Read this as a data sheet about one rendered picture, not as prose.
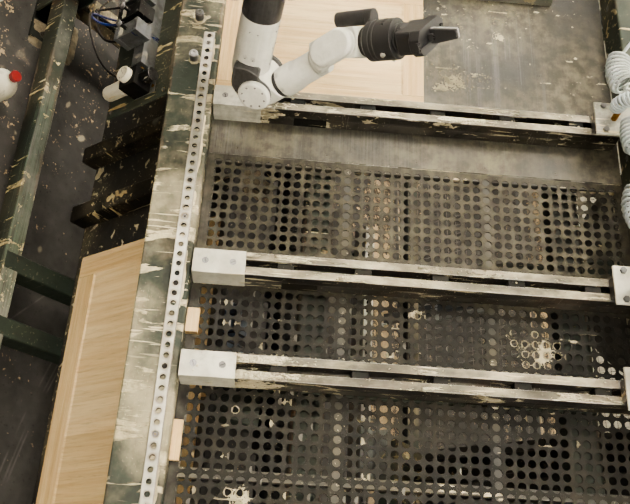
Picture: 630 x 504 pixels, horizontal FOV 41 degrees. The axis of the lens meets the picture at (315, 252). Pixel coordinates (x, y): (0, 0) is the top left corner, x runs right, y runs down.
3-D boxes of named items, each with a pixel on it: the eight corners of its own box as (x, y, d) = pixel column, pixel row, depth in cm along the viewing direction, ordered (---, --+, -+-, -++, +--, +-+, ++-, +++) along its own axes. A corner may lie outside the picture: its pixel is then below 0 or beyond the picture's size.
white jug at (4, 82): (-32, 75, 268) (6, 53, 257) (-5, 91, 275) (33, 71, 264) (-39, 100, 263) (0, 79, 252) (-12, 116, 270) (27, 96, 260)
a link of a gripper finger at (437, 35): (460, 40, 170) (433, 42, 174) (457, 25, 169) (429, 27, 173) (457, 43, 169) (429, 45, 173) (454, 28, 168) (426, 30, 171)
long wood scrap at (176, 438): (174, 420, 187) (173, 418, 186) (183, 420, 187) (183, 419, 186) (168, 460, 183) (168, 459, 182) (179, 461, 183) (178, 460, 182)
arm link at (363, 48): (372, 60, 177) (328, 64, 184) (397, 61, 186) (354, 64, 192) (370, 5, 175) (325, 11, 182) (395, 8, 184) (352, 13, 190)
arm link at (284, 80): (321, 86, 189) (262, 119, 201) (332, 60, 196) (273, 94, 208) (292, 51, 185) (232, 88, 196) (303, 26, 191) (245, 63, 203)
